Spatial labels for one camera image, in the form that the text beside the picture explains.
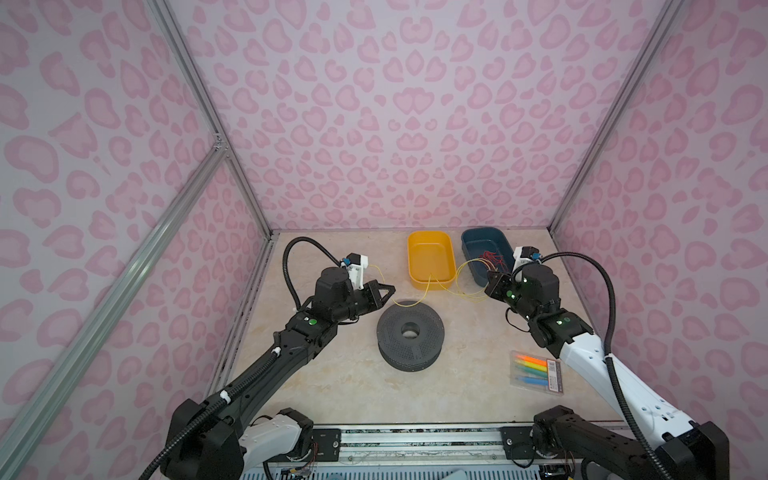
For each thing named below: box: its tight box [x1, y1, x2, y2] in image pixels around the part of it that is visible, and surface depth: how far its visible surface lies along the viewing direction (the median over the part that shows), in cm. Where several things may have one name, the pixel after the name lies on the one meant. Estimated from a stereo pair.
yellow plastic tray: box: [407, 230, 457, 291], surface depth 113 cm
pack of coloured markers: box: [510, 350, 564, 396], surface depth 86 cm
